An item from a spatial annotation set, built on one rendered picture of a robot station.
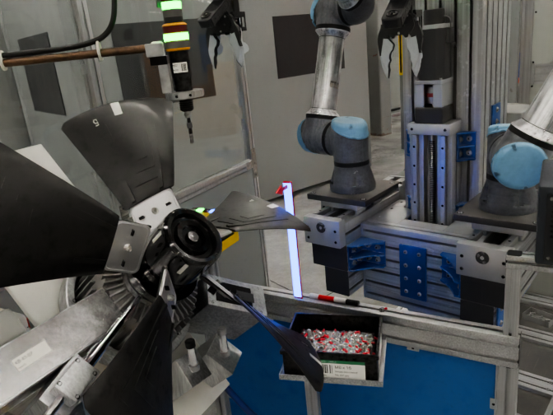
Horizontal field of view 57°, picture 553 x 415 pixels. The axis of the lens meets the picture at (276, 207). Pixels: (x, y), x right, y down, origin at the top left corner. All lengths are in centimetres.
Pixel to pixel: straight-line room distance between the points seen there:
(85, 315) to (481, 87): 122
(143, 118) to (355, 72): 466
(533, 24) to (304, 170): 319
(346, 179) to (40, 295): 99
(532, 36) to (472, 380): 161
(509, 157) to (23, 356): 105
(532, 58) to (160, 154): 187
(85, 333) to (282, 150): 423
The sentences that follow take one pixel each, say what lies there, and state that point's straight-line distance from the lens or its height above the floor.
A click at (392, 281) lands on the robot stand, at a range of 170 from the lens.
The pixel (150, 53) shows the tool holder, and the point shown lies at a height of 153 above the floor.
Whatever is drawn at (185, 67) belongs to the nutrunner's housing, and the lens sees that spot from 95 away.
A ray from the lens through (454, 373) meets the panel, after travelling 139.
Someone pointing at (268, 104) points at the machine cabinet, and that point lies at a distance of 488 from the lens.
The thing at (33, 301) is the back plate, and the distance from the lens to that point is 107.
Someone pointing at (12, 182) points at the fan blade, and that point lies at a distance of 86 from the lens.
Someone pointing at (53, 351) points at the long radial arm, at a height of 111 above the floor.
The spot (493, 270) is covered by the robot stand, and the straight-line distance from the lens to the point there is 140.
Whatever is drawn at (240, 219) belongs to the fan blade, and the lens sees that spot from 109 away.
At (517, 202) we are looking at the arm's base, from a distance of 147.
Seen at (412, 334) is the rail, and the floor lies 82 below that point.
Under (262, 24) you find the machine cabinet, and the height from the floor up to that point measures 167.
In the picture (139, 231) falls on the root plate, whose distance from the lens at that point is 92.
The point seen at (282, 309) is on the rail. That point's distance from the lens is 146.
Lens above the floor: 154
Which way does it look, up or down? 18 degrees down
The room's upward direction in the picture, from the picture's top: 6 degrees counter-clockwise
